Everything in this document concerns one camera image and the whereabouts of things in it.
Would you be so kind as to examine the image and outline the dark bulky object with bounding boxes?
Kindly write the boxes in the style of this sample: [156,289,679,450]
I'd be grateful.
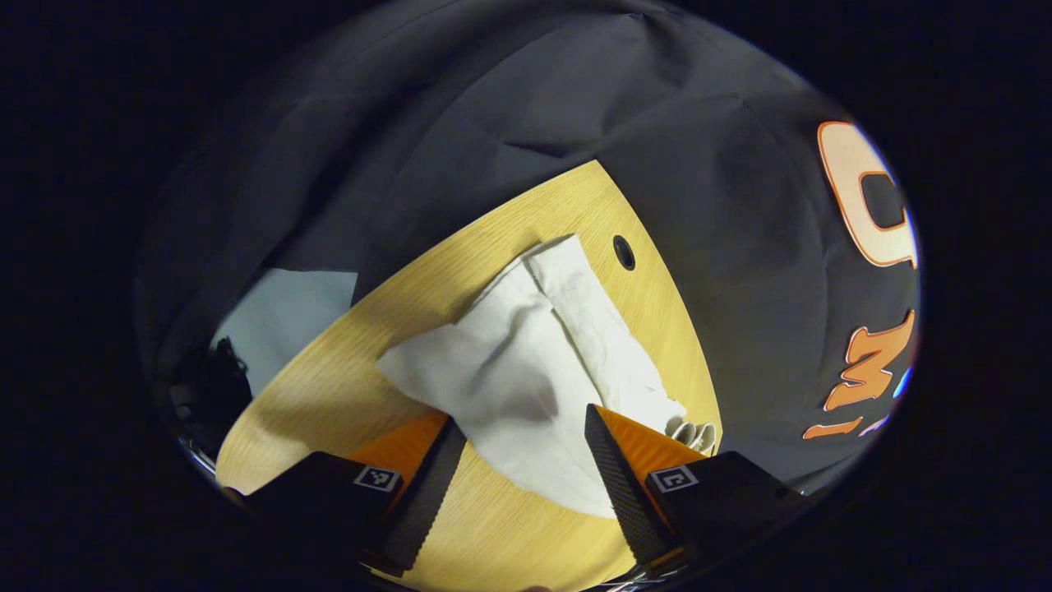
[167,335,254,465]

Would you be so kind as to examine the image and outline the white jeans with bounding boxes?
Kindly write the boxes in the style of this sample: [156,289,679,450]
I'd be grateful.
[376,234,717,520]

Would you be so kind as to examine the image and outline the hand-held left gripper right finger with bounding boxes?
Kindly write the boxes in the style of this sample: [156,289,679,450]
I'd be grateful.
[584,403,813,578]

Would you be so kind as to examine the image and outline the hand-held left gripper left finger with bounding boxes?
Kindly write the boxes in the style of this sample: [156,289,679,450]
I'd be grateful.
[242,410,468,578]

